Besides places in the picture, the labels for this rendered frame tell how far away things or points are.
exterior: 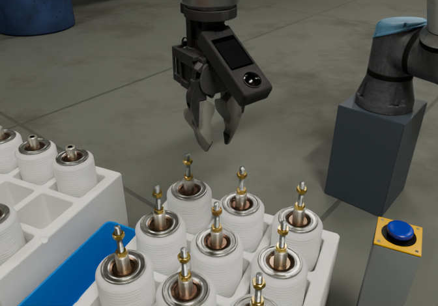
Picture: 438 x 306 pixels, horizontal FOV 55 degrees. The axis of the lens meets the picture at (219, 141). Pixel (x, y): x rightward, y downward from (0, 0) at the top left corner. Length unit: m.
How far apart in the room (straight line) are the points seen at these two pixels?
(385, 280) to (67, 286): 0.64
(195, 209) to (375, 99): 0.56
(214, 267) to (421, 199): 0.82
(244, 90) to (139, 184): 0.89
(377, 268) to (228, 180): 0.71
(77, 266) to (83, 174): 0.21
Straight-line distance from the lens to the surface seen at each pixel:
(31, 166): 1.11
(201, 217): 0.89
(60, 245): 1.00
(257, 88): 0.52
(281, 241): 0.71
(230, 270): 0.77
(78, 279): 1.03
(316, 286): 0.82
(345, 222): 1.25
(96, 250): 1.05
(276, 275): 0.72
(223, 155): 1.48
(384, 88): 1.16
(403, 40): 1.11
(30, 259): 0.94
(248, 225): 0.83
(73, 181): 1.04
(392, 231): 0.73
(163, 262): 0.82
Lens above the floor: 0.79
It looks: 30 degrees down
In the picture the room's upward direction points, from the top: straight up
